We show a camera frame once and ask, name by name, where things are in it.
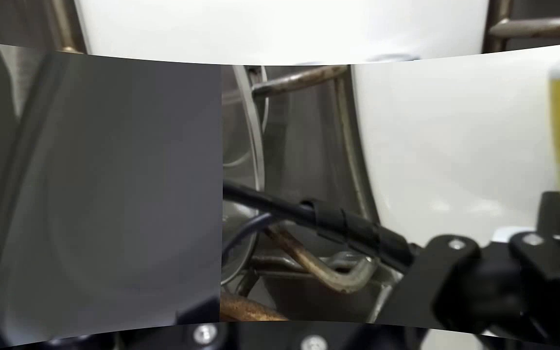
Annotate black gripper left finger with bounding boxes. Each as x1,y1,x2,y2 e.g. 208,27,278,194
383,233,490,326

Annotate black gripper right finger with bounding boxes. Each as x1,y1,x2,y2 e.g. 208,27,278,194
507,190,560,332

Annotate grey frying pan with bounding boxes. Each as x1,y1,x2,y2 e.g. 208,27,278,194
0,50,223,346

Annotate white gas stove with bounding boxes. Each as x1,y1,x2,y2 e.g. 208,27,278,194
74,0,560,247

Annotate black wrapped cable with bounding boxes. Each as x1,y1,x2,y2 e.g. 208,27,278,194
219,181,425,272

